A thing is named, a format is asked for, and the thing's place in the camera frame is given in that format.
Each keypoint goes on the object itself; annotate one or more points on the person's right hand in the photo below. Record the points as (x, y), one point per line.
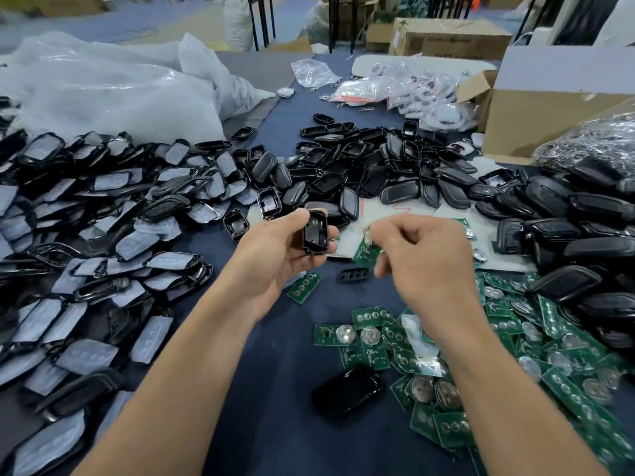
(432, 267)

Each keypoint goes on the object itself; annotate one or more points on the person's left hand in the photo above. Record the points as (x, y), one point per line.
(268, 267)

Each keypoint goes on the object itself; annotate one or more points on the small green circuit board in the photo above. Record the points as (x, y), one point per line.
(365, 254)

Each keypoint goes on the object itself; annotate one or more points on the pile of black shell halves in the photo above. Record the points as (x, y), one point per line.
(382, 168)

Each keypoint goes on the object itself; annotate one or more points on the lone glossy black shell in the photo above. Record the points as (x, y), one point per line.
(347, 391)

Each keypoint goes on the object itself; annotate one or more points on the pile of assembled black fobs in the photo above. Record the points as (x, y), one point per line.
(585, 238)

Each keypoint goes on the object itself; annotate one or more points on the pile of shells with pads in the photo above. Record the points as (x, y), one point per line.
(94, 243)

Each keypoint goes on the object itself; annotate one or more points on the pile of green circuit boards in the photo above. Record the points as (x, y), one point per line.
(566, 381)

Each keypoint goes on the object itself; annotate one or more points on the person's left forearm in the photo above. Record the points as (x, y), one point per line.
(164, 396)

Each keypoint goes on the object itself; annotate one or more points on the person's right forearm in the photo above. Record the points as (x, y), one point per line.
(521, 406)

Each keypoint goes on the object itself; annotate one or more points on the clear plastic film piece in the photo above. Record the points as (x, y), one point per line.
(419, 337)

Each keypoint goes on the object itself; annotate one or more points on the black rubber button pad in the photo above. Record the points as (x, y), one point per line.
(353, 274)

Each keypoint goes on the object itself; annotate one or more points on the heap of clear parts bags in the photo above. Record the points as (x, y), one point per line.
(435, 99)

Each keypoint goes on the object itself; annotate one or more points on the small white object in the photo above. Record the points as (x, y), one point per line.
(286, 92)

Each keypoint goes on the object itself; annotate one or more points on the large open cardboard box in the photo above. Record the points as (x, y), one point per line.
(551, 124)

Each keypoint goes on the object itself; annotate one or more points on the clear bag with red label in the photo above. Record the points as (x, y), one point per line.
(359, 91)

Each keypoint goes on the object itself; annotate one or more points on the small crumpled clear plastic bag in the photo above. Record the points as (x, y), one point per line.
(315, 74)

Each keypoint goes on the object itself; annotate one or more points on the clear bag of metal parts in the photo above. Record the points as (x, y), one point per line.
(600, 143)

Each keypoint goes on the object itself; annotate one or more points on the brown cardboard box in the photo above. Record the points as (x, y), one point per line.
(448, 39)

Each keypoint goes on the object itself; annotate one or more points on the large white plastic bag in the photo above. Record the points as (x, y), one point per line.
(114, 94)

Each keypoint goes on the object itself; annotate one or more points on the white sack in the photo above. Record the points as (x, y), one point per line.
(238, 22)

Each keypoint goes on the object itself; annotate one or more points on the tan cardboard box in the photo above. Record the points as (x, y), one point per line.
(65, 5)

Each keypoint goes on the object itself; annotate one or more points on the black metal table frame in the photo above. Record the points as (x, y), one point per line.
(260, 20)

